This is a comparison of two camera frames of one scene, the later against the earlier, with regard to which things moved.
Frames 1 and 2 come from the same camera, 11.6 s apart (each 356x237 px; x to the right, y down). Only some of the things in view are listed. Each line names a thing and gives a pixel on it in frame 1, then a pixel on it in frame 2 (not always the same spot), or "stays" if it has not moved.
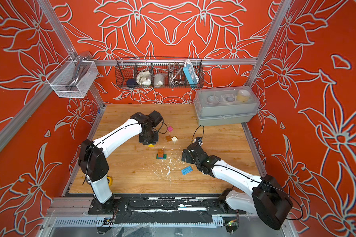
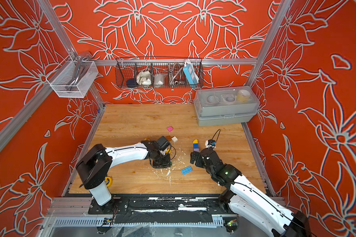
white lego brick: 174,138 stays
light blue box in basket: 191,73 stays
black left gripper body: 152,138 to 162,161
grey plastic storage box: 225,105 stays
